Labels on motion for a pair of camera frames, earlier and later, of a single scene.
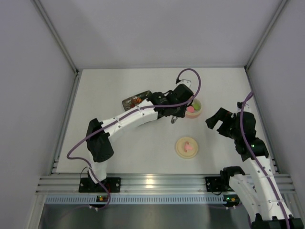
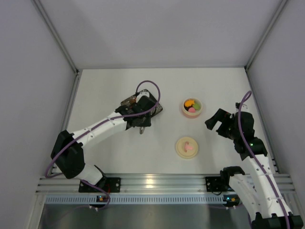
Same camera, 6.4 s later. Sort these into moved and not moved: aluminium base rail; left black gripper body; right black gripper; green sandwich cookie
Moved: left black gripper body
Not moved: aluminium base rail; right black gripper; green sandwich cookie
